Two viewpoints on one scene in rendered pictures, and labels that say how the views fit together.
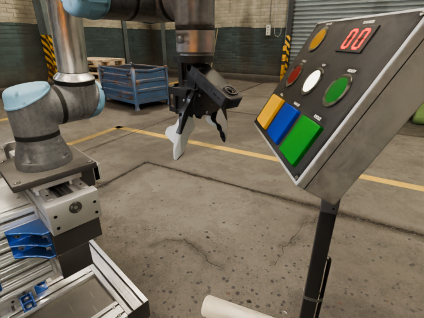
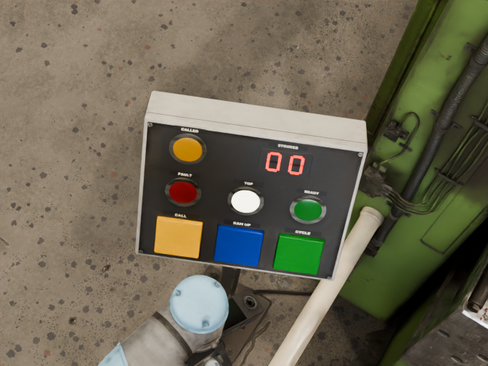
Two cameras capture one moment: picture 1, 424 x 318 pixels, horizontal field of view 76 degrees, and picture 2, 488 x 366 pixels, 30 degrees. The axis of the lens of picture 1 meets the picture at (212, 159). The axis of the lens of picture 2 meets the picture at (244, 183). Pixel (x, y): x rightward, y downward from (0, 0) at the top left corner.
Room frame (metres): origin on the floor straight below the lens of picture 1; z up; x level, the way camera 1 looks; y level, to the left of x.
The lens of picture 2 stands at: (0.54, 0.33, 2.44)
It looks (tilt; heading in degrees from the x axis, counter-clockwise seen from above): 68 degrees down; 270
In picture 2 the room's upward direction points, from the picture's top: 11 degrees clockwise
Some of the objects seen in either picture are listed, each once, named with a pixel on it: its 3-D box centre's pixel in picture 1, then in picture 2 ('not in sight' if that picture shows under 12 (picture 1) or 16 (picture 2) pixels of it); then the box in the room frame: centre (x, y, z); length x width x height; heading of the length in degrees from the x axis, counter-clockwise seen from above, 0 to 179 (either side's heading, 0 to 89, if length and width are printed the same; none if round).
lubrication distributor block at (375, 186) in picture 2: not in sight; (375, 183); (0.29, -0.39, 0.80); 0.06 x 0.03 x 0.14; 158
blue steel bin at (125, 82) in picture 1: (134, 84); not in sight; (5.40, 1.51, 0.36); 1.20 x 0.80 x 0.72; 49
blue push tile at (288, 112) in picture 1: (283, 123); (238, 244); (0.53, -0.15, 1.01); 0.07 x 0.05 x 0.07; 3
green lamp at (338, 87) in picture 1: (336, 90); (308, 209); (0.43, -0.20, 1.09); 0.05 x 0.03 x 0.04; 158
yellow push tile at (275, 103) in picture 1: (270, 111); (178, 235); (0.63, -0.14, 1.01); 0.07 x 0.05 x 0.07; 3
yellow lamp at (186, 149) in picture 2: (318, 39); (187, 149); (0.64, -0.23, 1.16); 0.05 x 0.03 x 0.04; 158
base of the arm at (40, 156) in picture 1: (41, 146); not in sight; (0.76, 0.51, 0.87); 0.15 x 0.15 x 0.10
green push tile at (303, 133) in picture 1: (301, 141); (298, 252); (0.43, -0.15, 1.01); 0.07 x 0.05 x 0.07; 3
